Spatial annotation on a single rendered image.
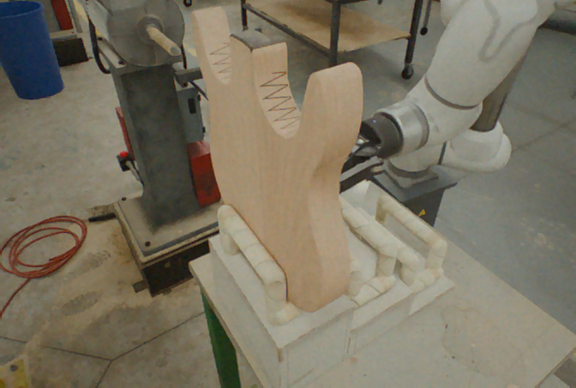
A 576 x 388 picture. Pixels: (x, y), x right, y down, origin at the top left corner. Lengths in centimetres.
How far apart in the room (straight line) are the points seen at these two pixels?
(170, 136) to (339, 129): 149
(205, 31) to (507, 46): 41
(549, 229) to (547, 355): 187
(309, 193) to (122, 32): 111
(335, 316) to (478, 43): 46
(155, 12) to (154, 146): 60
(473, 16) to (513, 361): 64
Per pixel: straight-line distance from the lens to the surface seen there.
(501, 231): 266
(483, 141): 150
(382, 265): 80
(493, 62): 67
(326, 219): 49
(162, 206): 203
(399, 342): 90
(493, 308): 102
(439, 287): 99
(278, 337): 68
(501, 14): 65
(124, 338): 210
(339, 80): 37
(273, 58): 48
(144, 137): 181
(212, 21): 62
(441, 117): 73
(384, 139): 67
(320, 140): 39
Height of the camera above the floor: 169
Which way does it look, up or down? 37 degrees down
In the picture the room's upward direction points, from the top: straight up
